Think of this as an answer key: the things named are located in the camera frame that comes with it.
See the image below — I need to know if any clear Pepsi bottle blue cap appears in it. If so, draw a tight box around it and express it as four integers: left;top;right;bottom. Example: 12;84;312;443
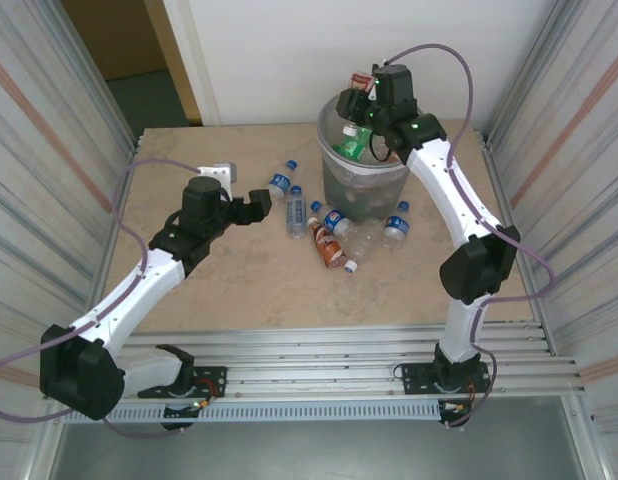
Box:
311;200;363;239
382;200;411;251
266;159;299;199

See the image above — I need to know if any clear bottle blue text label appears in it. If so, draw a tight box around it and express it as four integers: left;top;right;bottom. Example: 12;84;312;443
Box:
286;185;310;240

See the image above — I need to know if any green plastic bottle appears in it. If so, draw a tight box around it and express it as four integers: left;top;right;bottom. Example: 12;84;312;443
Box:
335;124;373;159

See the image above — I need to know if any grey mesh waste bin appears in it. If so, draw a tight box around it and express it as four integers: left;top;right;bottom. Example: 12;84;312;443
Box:
317;94;425;224

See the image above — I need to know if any brown Nescafe bottle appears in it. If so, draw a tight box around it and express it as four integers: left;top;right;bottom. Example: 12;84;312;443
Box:
307;217;348;270

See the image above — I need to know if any brown door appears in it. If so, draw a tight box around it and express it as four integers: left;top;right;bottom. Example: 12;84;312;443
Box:
61;0;168;81

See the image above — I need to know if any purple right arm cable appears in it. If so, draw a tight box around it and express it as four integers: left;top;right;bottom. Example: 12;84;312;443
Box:
386;43;558;431

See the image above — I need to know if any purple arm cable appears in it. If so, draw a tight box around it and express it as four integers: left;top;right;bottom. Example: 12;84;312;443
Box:
386;43;558;431
0;158;200;440

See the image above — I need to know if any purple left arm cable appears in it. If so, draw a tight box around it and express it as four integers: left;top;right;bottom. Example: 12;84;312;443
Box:
0;158;200;440

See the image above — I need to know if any wooden door frame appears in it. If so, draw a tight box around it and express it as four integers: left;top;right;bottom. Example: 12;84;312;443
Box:
143;0;203;126

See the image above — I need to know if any aluminium rail frame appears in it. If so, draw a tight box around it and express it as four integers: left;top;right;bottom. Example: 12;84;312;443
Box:
43;322;588;401

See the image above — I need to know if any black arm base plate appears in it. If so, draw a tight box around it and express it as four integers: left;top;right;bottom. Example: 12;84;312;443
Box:
138;366;228;400
401;360;492;396

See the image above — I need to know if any grey slotted cable duct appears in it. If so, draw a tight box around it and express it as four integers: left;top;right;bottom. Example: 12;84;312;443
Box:
108;399;443;424

